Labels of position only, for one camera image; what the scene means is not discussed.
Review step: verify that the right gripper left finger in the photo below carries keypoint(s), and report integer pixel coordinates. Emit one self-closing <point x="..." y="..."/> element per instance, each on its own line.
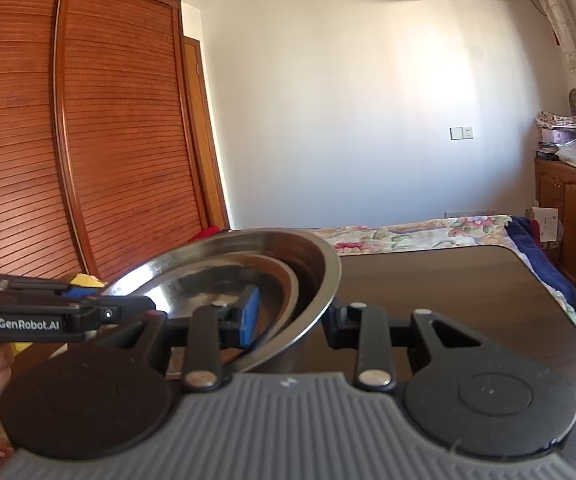
<point x="117" y="390"/>

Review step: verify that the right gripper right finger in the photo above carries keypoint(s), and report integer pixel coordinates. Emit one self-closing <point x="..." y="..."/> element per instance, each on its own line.
<point x="462" y="390"/>

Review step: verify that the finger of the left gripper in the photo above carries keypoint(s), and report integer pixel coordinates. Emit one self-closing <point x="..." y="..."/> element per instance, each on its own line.
<point x="84" y="290"/>

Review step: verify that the medium steel bowl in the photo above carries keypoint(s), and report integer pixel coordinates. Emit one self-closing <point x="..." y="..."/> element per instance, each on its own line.
<point x="253" y="295"/>

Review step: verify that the large steel bowl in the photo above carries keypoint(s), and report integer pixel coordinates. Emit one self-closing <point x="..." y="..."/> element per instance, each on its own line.
<point x="296" y="275"/>

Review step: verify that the wooden louvered wardrobe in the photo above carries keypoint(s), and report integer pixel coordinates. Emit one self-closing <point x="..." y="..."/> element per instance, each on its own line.
<point x="98" y="170"/>

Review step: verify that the wooden door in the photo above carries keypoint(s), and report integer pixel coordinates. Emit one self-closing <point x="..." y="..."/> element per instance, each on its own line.
<point x="203" y="135"/>

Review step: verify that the floral bed quilt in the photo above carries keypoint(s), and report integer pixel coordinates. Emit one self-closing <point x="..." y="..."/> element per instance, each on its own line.
<point x="513" y="233"/>

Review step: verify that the white paper bag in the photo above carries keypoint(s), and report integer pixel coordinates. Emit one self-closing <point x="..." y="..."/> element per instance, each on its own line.
<point x="545" y="221"/>

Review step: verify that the clutter pile on cabinet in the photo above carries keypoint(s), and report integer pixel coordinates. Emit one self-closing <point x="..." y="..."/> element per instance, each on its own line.
<point x="557" y="135"/>

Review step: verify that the wall switch plate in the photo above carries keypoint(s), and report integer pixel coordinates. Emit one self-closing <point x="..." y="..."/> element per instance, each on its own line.
<point x="461" y="133"/>

